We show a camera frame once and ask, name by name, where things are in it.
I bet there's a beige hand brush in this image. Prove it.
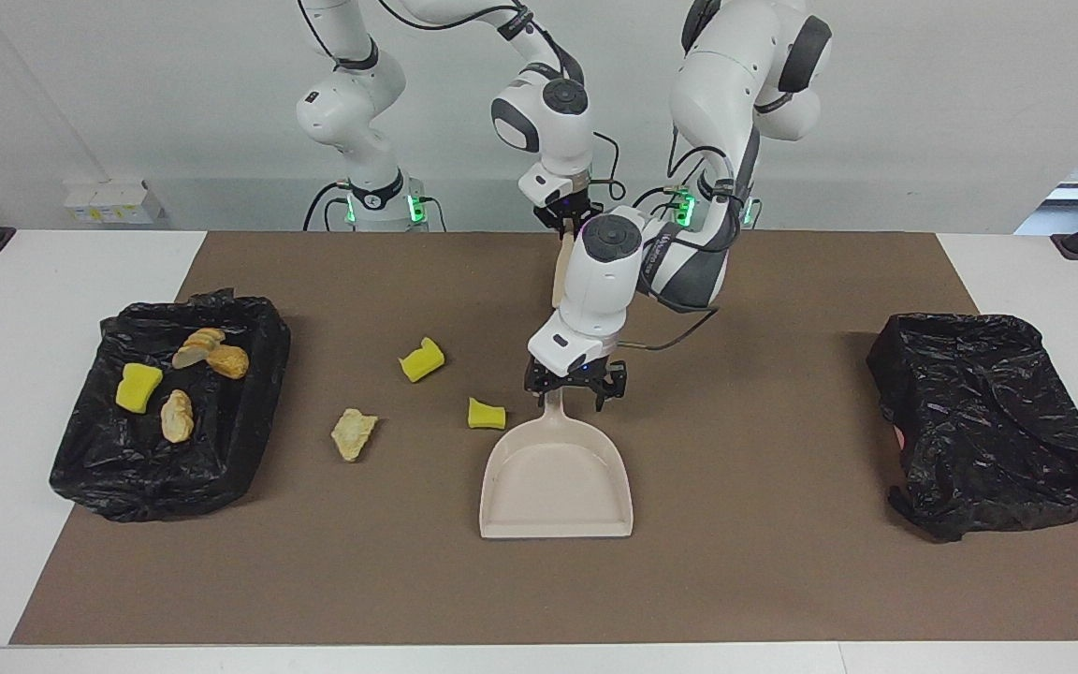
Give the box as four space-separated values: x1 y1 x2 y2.
552 220 583 310

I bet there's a beige plastic dustpan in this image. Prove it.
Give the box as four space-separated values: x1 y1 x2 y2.
479 388 634 540

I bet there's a pale angular bread chunk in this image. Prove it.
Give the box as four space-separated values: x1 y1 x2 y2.
331 408 379 463

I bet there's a golden brown bread roll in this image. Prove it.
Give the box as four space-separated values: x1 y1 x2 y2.
207 344 250 380

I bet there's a pale bread slice piece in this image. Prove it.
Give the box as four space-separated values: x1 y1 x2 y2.
172 328 226 369

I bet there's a pale rounded bread piece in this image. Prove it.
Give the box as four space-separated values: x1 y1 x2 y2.
160 389 195 444

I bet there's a green and yellow sponge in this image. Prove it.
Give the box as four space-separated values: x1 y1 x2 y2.
115 363 166 415

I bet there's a black bag lined bin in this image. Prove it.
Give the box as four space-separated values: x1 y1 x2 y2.
49 289 292 523

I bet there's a black bag bin pink edge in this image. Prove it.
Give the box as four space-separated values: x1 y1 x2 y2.
867 313 1078 542

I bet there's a large notched yellow sponge piece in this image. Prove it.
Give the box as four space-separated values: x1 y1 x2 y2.
399 337 446 383

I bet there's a brown table mat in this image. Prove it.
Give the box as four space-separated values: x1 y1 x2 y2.
10 231 1078 647

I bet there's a white power strip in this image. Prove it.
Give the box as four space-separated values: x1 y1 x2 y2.
64 180 164 226

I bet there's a black base cable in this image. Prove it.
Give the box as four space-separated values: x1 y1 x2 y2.
631 183 692 233
303 181 353 232

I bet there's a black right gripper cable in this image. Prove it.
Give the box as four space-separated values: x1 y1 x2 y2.
375 0 631 205

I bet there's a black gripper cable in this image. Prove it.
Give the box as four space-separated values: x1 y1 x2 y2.
375 0 631 205
619 131 765 352

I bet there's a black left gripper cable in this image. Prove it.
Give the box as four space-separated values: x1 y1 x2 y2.
619 131 765 352

